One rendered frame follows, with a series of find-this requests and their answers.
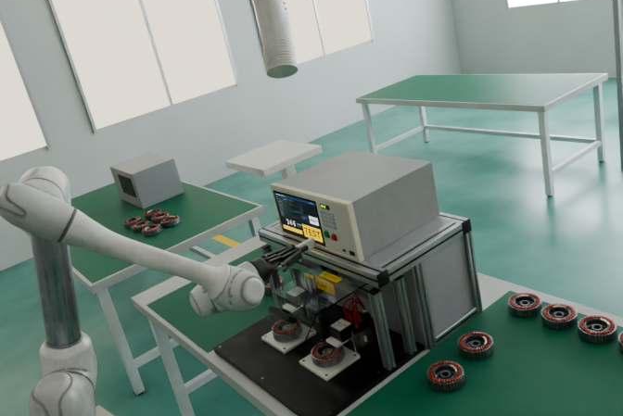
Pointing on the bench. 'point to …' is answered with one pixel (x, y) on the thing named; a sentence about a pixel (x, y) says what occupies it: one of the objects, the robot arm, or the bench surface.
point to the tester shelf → (400, 254)
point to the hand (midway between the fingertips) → (305, 245)
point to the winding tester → (363, 200)
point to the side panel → (449, 289)
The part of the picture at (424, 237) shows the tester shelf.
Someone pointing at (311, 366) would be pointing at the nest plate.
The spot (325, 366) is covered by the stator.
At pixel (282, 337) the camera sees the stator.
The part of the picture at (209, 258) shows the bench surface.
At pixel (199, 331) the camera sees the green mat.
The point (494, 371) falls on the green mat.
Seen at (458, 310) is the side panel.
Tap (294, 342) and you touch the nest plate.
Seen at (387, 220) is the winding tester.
